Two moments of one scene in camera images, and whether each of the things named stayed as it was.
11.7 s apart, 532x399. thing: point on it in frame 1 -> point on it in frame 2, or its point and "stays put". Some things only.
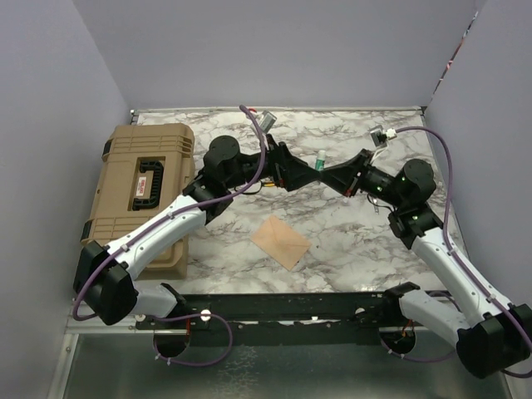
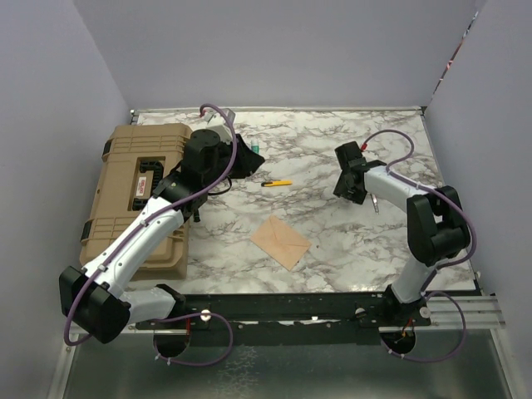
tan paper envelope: [281, 243] stays put
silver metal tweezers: [376, 206] stays put
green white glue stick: [320, 161] -> [254, 146]
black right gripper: [345, 175] -> [340, 189]
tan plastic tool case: [145, 169] stays put
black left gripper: [286, 169] -> [248, 161]
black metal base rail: [309, 310] stays put
